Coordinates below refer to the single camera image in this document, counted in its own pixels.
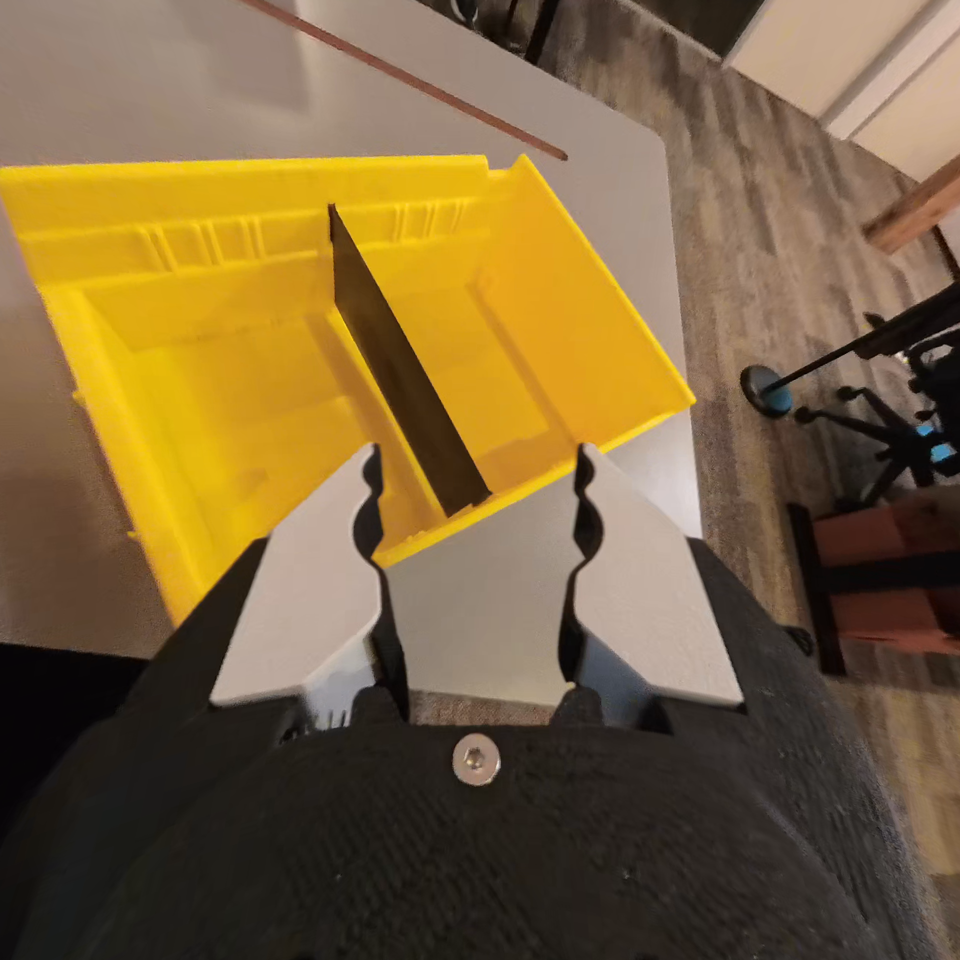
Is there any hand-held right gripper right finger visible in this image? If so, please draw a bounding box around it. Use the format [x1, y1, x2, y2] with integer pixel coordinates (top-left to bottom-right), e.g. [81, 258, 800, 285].
[557, 441, 747, 732]

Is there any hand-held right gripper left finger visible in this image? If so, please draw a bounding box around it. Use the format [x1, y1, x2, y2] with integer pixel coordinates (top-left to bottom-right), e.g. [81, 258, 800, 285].
[208, 442, 412, 735]

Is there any red-brown wooden cabinet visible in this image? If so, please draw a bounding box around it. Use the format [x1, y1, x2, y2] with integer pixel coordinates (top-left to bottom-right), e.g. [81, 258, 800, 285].
[787, 487, 960, 676]

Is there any black divider in yellow bin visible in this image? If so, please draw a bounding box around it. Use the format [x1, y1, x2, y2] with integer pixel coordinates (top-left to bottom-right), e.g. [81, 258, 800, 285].
[327, 202, 492, 519]

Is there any yellow plastic bin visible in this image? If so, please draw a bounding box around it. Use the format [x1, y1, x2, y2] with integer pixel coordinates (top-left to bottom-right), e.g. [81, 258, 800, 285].
[0, 153, 697, 630]

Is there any wooden beam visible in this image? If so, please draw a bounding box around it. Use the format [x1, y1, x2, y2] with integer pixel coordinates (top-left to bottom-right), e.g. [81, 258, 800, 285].
[862, 153, 960, 256]

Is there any brown strip on table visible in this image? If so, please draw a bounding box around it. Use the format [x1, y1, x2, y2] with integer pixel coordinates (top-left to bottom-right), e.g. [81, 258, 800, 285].
[240, 0, 569, 162]

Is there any white cabinet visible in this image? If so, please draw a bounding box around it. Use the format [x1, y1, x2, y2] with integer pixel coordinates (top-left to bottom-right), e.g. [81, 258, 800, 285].
[723, 0, 960, 181]

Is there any black chair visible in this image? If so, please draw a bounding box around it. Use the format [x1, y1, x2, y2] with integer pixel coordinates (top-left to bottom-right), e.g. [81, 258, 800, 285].
[442, 0, 564, 65]

